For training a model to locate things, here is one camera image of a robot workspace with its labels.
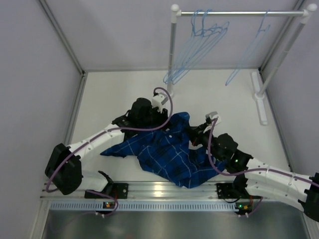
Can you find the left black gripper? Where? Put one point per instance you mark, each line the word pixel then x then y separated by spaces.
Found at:
pixel 161 117

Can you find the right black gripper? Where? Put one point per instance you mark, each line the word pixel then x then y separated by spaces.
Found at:
pixel 195 132

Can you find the blue plaid shirt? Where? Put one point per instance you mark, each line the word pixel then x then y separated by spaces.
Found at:
pixel 166 153

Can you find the light blue wire hanger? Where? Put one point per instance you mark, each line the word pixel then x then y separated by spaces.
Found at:
pixel 251 49

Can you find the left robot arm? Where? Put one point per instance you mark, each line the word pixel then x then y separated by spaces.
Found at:
pixel 65 168

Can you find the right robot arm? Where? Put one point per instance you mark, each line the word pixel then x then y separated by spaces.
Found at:
pixel 256 178

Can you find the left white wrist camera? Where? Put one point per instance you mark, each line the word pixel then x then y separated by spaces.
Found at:
pixel 158 101

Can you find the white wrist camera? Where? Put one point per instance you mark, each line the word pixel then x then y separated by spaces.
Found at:
pixel 210 117
pixel 158 101

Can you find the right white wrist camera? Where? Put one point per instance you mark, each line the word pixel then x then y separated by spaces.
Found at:
pixel 210 117

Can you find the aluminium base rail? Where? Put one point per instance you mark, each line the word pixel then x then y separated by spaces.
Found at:
pixel 167 190

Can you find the perforated cable tray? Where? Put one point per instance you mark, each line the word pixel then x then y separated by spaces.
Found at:
pixel 146 206

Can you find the aluminium frame post left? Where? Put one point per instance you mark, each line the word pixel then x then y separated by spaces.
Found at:
pixel 57 28

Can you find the aluminium frame post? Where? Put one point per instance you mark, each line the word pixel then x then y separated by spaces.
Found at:
pixel 281 34
pixel 57 28

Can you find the aluminium frame post right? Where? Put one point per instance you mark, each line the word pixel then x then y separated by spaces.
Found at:
pixel 281 34

